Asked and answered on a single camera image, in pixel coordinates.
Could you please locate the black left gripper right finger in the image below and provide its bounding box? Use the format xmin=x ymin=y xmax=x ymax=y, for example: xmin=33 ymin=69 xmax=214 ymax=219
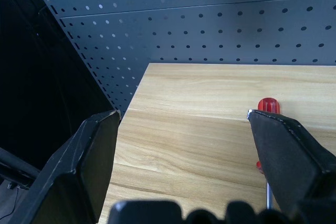
xmin=247 ymin=109 xmax=336 ymax=213

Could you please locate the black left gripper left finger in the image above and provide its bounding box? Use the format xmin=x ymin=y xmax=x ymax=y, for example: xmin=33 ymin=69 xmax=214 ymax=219
xmin=7 ymin=110 xmax=121 ymax=224

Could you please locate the grey perforated pegboard panel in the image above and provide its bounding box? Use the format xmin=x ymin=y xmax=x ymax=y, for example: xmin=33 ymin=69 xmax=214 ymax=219
xmin=26 ymin=0 xmax=336 ymax=123

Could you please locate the red handled screwdriver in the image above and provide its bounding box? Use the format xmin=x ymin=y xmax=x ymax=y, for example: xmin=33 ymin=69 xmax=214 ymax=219
xmin=256 ymin=98 xmax=281 ymax=209

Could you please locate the black metal frame bar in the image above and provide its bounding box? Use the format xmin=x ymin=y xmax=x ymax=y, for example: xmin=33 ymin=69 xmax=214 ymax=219
xmin=0 ymin=147 xmax=40 ymax=190

